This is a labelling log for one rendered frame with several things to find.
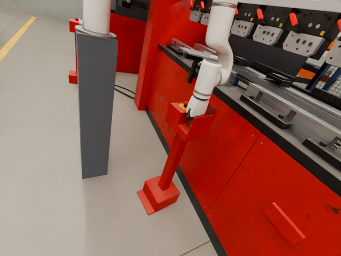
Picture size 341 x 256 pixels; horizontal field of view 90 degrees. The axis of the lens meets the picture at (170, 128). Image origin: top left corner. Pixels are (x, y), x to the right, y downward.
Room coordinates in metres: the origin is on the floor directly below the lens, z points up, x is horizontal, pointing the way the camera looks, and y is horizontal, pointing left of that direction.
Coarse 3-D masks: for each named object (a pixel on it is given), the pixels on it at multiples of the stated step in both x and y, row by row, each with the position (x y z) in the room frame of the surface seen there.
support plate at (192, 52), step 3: (180, 48) 1.33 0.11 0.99; (183, 48) 1.33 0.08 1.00; (186, 48) 1.38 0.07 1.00; (186, 51) 1.25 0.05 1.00; (189, 51) 1.28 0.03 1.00; (192, 51) 1.32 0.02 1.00; (195, 51) 1.37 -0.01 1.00; (198, 51) 1.42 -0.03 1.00; (189, 54) 1.21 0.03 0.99; (192, 54) 1.22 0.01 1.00; (195, 54) 1.23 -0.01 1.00; (198, 54) 1.27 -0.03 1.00; (201, 54) 1.31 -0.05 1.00; (204, 54) 1.36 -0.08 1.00; (204, 57) 1.27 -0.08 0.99; (207, 57) 1.28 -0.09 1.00; (210, 57) 1.30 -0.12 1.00; (213, 57) 1.35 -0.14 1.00
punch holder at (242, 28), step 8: (240, 8) 1.32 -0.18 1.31; (248, 8) 1.26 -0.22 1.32; (256, 8) 1.21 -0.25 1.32; (264, 8) 1.22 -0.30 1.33; (240, 16) 1.29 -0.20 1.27; (248, 16) 1.24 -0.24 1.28; (256, 16) 1.20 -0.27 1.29; (240, 24) 1.27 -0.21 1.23; (248, 24) 1.21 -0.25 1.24; (256, 24) 1.22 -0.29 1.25; (232, 32) 1.30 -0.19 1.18; (240, 32) 1.24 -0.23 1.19; (248, 32) 1.20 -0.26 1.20
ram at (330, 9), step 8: (240, 0) 1.35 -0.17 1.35; (248, 0) 1.29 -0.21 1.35; (256, 0) 1.23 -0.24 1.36; (264, 0) 1.19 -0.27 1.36; (272, 0) 1.14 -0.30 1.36; (280, 0) 1.10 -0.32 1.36; (288, 0) 1.07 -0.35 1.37; (296, 0) 1.03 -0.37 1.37; (296, 8) 1.02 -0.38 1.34; (304, 8) 0.98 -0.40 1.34; (312, 8) 0.95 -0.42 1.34; (320, 8) 0.93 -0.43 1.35; (328, 8) 0.90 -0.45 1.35; (336, 8) 0.88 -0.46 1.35
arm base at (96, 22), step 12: (84, 0) 0.85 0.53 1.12; (96, 0) 0.85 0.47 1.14; (108, 0) 0.89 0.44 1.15; (84, 12) 0.85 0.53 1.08; (96, 12) 0.85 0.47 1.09; (108, 12) 0.89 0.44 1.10; (84, 24) 0.85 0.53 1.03; (96, 24) 0.85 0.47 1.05; (108, 24) 0.90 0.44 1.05; (96, 36) 0.82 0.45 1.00; (108, 36) 0.87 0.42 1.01
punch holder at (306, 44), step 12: (312, 12) 0.94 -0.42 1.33; (324, 12) 0.90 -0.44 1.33; (336, 12) 0.87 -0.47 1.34; (300, 24) 0.96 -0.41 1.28; (312, 24) 0.92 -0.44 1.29; (324, 24) 0.88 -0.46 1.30; (336, 24) 0.87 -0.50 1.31; (288, 36) 0.98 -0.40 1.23; (300, 36) 0.93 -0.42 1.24; (312, 36) 0.89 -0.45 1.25; (324, 36) 0.86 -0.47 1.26; (336, 36) 0.90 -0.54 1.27; (288, 48) 0.95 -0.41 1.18; (300, 48) 0.90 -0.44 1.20; (312, 48) 0.87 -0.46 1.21; (324, 48) 0.89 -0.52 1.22
